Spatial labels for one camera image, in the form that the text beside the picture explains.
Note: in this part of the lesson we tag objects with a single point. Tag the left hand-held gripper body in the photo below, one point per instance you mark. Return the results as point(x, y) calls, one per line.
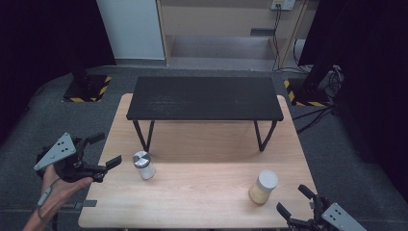
point(56, 150)

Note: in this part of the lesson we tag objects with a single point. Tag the glass jar with silver lid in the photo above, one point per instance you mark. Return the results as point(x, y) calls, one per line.
point(145, 168)

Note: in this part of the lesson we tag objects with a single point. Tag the white power outlet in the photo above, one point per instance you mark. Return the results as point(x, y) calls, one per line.
point(284, 4)

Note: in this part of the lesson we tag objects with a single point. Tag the black curtain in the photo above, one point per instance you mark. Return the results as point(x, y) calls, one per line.
point(38, 48)
point(372, 64)

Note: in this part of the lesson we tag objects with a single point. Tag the black metal shelf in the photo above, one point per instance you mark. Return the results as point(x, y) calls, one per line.
point(205, 97)

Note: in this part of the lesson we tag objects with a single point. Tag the glass jar with white lid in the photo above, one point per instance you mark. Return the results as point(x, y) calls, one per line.
point(263, 189)

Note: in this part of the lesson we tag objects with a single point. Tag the grey floor bracket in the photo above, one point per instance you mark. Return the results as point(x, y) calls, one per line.
point(86, 203)

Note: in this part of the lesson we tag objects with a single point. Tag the person's left hand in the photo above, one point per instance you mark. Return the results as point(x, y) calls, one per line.
point(61, 192)

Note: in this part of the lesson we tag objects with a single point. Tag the light wooden desk unit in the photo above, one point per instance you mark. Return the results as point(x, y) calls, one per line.
point(221, 19)

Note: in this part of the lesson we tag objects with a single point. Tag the black stand with striped base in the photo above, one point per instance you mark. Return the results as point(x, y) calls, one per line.
point(309, 93)
point(86, 88)

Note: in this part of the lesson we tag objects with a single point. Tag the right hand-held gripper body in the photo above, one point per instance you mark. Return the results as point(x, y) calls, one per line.
point(341, 218)

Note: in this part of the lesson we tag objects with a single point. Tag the white cabinet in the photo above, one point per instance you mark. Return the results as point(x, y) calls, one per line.
point(134, 29)

